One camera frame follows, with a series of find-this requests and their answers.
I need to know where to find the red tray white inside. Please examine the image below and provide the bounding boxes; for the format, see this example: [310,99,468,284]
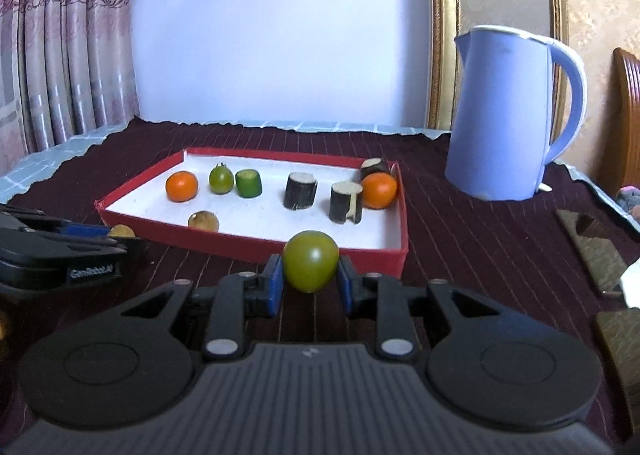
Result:
[96,148,408,276]

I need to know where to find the light blue checked sheet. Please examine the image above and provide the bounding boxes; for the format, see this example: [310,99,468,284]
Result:
[0,119,640,231]

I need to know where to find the wooden headboard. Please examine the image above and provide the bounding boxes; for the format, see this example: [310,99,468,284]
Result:
[598,48,639,196]

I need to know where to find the green tomato with stem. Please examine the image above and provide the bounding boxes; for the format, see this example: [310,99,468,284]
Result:
[208,163,234,195]

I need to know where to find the green cucumber piece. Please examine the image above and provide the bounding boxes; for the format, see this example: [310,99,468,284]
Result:
[235,169,262,198]

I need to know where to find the small orange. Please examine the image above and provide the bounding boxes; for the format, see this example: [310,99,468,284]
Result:
[361,172,398,210]

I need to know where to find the brown kiwi fruit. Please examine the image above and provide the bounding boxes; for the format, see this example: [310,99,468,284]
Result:
[188,210,219,233]
[107,224,137,238]

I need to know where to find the pink patterned curtain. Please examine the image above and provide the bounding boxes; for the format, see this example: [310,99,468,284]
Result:
[1,0,139,171]

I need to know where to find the gold picture frame moulding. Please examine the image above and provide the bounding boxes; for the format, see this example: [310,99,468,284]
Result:
[425,0,460,130]

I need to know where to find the blue electric kettle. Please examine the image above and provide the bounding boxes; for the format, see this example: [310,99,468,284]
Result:
[445,25,587,201]

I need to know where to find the brown flat strip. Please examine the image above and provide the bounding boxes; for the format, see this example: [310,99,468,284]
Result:
[555,209,627,298]

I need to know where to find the dark striped table cloth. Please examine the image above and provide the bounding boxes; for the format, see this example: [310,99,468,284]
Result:
[1,119,639,444]

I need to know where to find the large orange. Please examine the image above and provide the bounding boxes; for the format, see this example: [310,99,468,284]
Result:
[165,171,198,202]

